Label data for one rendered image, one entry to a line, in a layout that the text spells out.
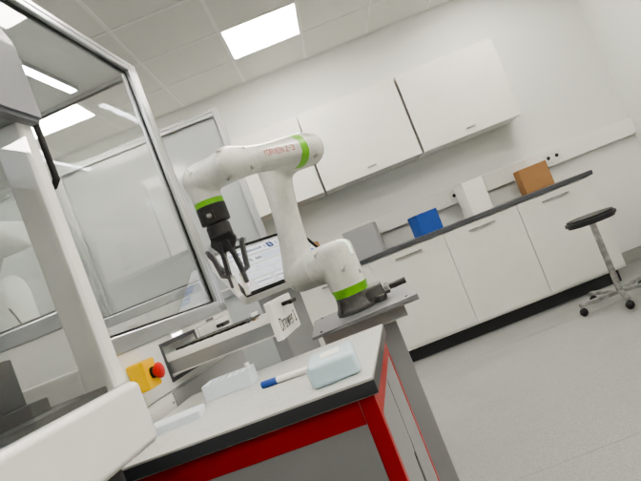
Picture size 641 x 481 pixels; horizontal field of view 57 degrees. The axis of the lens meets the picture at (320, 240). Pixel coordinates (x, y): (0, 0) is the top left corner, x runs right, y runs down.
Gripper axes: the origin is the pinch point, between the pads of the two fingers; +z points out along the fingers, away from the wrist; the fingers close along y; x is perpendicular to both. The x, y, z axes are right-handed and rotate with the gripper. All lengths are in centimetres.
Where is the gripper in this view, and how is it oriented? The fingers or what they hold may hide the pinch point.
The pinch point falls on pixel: (240, 285)
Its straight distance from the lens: 183.5
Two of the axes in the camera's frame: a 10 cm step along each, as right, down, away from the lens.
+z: 3.6, 9.3, -0.4
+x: 1.3, -0.1, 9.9
